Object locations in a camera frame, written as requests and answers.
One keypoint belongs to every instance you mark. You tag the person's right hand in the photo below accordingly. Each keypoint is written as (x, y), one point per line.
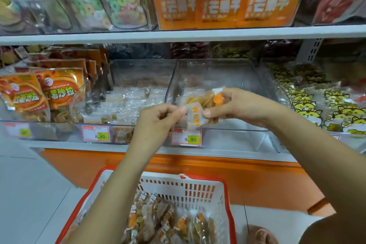
(246, 106)

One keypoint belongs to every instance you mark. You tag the person's left hand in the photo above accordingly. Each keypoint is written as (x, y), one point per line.
(151, 132)

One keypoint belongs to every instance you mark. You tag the small brown snack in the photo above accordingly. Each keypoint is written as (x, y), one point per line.
(195, 116)
(206, 97)

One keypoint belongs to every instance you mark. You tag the white red-rimmed shopping basket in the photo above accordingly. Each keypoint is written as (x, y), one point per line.
(200, 186)

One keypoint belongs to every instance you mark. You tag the pile of small brown snacks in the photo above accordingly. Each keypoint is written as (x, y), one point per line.
(166, 224)

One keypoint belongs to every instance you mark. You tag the white snack shelf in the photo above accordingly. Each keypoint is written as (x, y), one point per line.
(171, 36)

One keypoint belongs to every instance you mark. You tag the stack of orange packets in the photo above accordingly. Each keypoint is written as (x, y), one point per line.
(26, 95)

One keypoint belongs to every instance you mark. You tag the person's right forearm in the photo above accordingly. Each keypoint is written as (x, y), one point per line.
(320, 166)

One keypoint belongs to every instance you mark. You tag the person's left forearm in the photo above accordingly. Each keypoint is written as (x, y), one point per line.
(114, 201)

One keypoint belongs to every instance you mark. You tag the orange shelf base panel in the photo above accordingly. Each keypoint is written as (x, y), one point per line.
(257, 175)

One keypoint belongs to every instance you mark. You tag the yellow hamster snack packets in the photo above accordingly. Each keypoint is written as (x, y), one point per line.
(320, 98)

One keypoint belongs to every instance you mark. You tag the orange label snack bag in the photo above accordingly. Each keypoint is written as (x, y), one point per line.
(220, 9)
(269, 7)
(176, 9)

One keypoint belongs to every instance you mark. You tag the person's right leg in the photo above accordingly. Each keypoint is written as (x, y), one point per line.
(337, 229)

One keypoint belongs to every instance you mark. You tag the pink clog sandal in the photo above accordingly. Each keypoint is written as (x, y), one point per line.
(263, 235)

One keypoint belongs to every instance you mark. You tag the yellow cat candy bag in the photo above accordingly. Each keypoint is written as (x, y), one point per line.
(10, 9)

